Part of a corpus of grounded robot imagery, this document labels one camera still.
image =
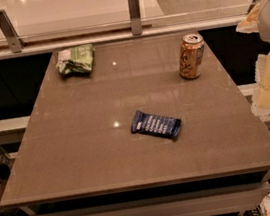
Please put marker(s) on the middle metal railing bracket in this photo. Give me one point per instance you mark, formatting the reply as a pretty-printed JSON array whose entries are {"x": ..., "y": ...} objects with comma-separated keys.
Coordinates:
[{"x": 135, "y": 18}]

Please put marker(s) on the left metal railing bracket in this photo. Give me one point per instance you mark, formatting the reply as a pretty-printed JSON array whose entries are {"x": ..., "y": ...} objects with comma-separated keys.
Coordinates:
[{"x": 14, "y": 42}]

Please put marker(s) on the green jalapeno chip bag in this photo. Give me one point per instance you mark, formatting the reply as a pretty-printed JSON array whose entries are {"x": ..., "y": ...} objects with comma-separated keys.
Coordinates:
[{"x": 77, "y": 59}]

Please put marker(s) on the blue rxbar blueberry wrapper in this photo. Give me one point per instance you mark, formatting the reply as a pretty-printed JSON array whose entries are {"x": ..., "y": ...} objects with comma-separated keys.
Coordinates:
[{"x": 155, "y": 125}]

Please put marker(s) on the orange soda can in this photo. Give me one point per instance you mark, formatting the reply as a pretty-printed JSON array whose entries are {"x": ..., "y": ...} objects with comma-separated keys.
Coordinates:
[{"x": 191, "y": 54}]

